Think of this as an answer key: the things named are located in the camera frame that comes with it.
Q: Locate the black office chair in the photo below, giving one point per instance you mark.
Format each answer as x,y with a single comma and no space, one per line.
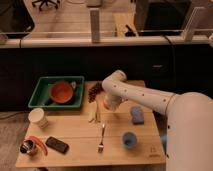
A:
46,2

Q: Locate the silver fork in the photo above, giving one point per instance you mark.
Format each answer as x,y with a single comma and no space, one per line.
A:
101,145

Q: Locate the small object in bin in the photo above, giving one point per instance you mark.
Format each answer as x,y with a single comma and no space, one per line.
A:
74,85

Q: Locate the blue cup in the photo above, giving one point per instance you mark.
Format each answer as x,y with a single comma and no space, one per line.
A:
129,140

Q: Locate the black smartphone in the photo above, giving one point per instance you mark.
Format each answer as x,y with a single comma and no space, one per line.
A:
57,145

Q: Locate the bunch of dark grapes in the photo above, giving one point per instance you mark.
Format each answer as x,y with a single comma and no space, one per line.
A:
94,91

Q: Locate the green plastic bin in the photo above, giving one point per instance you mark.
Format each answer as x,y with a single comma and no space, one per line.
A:
40,97

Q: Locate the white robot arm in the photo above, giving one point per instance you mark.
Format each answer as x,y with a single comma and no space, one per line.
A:
189,120

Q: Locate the orange bowl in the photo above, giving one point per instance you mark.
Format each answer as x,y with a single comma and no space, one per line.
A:
61,92

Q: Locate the white paper cup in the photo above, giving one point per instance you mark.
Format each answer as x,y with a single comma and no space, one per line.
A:
37,116

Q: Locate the blue sponge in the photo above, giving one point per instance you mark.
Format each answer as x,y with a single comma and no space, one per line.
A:
137,115

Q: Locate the blue device on floor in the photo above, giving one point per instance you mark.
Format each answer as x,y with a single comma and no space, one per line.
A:
164,142

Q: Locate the red chili pepper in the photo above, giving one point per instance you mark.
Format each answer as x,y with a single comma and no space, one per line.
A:
38,142

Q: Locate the small metal cup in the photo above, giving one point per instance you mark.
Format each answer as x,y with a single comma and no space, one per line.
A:
28,147

